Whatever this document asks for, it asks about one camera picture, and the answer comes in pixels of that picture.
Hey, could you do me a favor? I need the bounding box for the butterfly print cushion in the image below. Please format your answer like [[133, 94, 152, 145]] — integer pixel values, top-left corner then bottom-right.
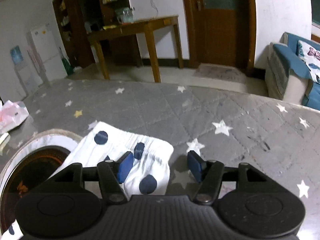
[[297, 40, 320, 83]]

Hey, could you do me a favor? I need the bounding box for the grey star quilted table cover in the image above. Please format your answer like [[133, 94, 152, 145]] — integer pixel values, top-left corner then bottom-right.
[[1, 79, 319, 239]]

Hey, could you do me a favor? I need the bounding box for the white navy polka-dot garment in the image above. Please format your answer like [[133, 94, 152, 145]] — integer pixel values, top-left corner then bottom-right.
[[7, 121, 175, 237]]

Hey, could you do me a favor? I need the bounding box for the pink tissue pack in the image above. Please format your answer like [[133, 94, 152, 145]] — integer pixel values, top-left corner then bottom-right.
[[0, 100, 29, 134]]

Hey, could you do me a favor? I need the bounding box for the water dispenser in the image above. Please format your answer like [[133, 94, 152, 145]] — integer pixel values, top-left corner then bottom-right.
[[10, 46, 42, 95]]

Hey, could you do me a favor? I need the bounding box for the dark green window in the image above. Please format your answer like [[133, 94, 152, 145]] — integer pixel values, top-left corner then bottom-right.
[[310, 0, 320, 27]]

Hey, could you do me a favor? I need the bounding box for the blue sectional sofa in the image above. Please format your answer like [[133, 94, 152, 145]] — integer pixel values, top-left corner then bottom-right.
[[265, 32, 319, 110]]

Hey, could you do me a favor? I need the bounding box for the brown wooden door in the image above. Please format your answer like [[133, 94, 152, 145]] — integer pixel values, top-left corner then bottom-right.
[[183, 0, 257, 73]]

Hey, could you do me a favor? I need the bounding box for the round induction cooktop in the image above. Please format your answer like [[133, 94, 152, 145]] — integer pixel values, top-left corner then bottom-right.
[[1, 129, 82, 232]]

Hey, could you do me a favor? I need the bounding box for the dark wooden shelf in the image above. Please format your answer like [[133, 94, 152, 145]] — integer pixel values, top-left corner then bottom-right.
[[53, 0, 129, 68]]

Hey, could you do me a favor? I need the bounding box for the glass jug on table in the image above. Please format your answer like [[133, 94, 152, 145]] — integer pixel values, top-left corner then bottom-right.
[[115, 7, 135, 24]]

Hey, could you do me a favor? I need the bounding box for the white refrigerator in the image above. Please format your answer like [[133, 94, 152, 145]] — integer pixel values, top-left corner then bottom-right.
[[28, 23, 67, 81]]

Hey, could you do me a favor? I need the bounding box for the wooden side table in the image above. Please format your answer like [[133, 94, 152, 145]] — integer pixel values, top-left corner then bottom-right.
[[87, 15, 185, 83]]

